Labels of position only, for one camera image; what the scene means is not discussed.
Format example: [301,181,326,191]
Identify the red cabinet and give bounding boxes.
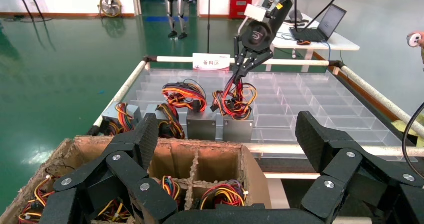
[228,0,255,20]

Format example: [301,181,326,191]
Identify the white sign with Chinese text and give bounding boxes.
[192,52,232,73]

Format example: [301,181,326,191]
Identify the brown cardboard divider box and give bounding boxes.
[0,135,273,224]

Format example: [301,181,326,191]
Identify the thin black stand pole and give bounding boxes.
[206,0,213,55]

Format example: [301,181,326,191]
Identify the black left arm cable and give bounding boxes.
[401,101,424,181]

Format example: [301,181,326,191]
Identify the white round handheld controller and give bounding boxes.
[407,32,423,48]

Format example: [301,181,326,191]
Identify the humanoid robot legs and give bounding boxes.
[163,0,197,41]

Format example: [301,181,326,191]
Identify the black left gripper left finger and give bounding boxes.
[39,113,180,224]

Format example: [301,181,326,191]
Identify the black laptop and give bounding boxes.
[289,3,348,44]

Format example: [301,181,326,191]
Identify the white table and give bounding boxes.
[263,12,361,74]

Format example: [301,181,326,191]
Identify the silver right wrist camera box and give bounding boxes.
[244,3,277,23]

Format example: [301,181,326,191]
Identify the blue floor mat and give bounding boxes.
[145,15,190,23]

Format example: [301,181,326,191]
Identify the person's hand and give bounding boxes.
[408,31,424,50]

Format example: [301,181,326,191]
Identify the white pipe cart frame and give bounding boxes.
[86,55,424,180]

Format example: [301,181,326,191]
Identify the yellow cloth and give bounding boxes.
[391,114,424,140]

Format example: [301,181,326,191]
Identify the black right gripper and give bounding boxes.
[232,0,295,83]

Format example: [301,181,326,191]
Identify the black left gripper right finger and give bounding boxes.
[294,111,424,224]

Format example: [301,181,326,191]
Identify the yellow floor fan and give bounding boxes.
[97,0,123,18]

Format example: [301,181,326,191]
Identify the grey rounded desk object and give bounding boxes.
[287,9,304,24]

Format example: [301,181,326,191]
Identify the clear plastic divider tray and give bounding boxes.
[120,68,410,160]

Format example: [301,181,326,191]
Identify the black wall cable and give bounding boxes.
[28,0,54,23]
[15,0,36,22]

